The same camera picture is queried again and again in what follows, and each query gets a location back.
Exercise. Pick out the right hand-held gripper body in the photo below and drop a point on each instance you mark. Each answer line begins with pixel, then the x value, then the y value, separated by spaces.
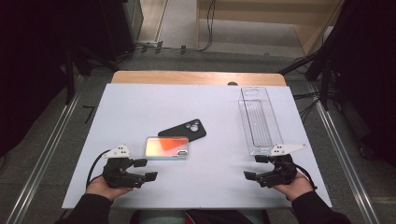
pixel 281 174

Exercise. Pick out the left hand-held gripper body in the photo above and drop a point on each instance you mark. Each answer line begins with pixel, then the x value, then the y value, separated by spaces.
pixel 120 177

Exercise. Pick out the iridescent phone case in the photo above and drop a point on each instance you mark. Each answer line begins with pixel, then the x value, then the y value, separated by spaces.
pixel 166 147

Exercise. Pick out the clear plastic tray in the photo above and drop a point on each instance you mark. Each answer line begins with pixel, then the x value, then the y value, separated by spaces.
pixel 258 121

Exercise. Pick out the black phone case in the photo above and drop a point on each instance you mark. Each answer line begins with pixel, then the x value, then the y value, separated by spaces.
pixel 179 130

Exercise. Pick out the person's right hand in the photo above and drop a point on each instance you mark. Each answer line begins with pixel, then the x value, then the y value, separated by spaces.
pixel 297 188

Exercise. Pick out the person's left hand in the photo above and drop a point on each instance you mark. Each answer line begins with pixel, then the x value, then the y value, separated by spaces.
pixel 101 188

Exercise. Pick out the white board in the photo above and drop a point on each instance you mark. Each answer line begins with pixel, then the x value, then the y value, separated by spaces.
pixel 186 102

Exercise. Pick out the dark round table grommet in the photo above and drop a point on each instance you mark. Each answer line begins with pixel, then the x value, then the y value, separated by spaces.
pixel 232 83

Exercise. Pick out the black metal stand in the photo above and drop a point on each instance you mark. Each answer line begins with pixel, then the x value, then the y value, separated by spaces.
pixel 70 81
pixel 325 84

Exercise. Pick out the black curtain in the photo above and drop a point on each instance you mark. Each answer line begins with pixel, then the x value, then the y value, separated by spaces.
pixel 367 77
pixel 28 77

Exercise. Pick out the light wooden shelf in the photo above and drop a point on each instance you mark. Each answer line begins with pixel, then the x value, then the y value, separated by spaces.
pixel 311 34

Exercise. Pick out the dark cabinet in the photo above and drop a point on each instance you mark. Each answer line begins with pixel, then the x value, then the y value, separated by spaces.
pixel 123 28

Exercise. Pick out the aluminium floor rail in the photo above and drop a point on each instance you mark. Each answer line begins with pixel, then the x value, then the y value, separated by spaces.
pixel 43 155
pixel 345 161

